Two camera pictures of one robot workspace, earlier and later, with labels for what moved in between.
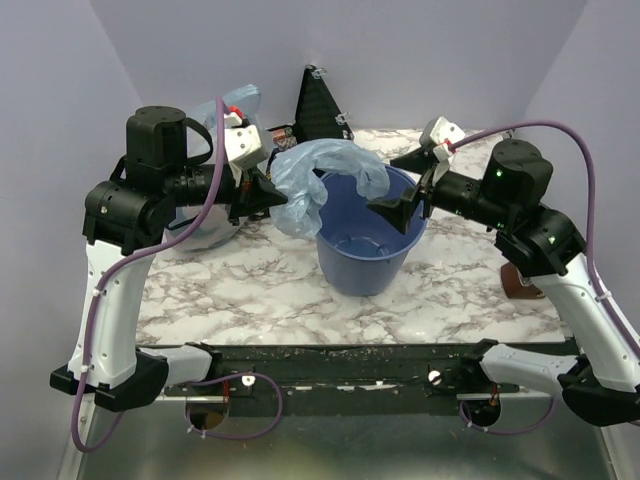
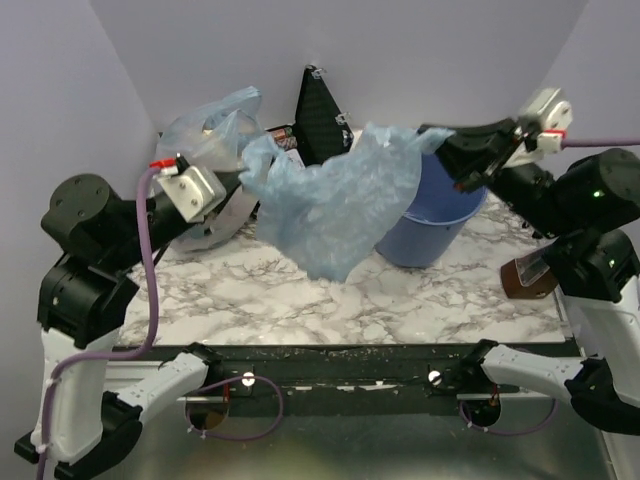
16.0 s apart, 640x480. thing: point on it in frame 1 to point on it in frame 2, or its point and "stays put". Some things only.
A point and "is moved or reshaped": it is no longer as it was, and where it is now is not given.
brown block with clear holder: (516, 286) stays put
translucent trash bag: (215, 228) stays put
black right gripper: (425, 193) to (486, 156)
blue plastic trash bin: (361, 249) is moved or reshaped
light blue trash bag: (297, 196) is moved or reshaped
